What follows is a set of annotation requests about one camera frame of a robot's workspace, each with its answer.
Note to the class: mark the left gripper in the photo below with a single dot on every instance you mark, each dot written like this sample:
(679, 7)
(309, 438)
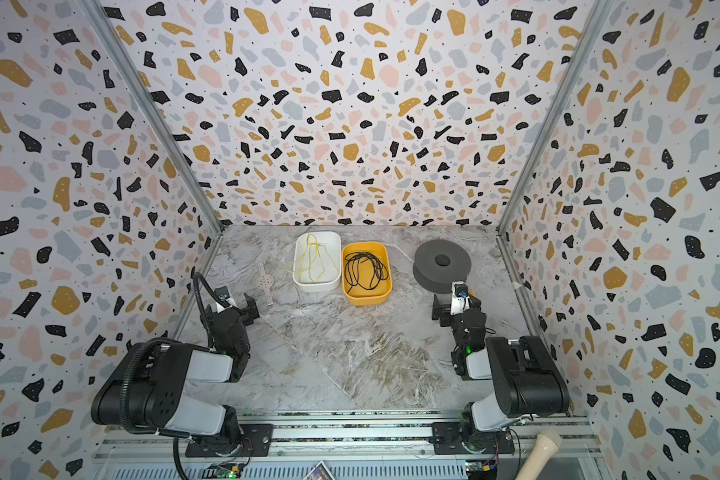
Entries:
(243, 309)

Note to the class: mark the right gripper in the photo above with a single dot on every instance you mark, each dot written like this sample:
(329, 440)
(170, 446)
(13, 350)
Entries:
(456, 315)

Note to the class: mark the grey cable spool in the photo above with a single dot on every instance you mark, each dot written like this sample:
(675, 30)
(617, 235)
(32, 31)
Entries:
(438, 263)

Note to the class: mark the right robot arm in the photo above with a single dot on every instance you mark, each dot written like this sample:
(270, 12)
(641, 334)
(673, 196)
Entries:
(526, 381)

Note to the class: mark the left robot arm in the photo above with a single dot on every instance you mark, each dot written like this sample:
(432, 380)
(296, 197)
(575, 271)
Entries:
(145, 394)

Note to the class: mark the perforated metal plate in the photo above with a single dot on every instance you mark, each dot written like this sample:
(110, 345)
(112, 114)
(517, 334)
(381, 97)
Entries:
(265, 282)

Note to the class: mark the yellow rectangular tray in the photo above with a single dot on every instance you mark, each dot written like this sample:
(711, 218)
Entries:
(366, 273)

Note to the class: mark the white rectangular tray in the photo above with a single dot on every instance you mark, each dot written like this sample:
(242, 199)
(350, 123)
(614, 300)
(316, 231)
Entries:
(316, 265)

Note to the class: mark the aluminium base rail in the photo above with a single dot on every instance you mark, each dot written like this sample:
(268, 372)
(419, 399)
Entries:
(362, 445)

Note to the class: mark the wooden mallet handle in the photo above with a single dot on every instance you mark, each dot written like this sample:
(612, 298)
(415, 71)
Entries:
(546, 446)

